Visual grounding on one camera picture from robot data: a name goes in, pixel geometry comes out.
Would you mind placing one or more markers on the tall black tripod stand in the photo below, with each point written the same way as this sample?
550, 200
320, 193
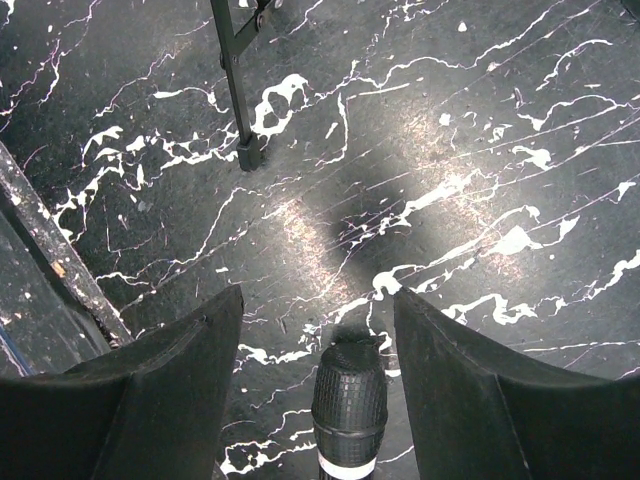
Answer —
232, 45

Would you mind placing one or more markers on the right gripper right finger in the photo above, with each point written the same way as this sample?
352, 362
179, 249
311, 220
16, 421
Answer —
480, 410

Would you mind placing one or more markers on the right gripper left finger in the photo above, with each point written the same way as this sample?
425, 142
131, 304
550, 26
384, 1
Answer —
151, 409

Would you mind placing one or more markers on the matte black microphone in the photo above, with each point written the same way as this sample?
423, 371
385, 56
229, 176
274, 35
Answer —
349, 410

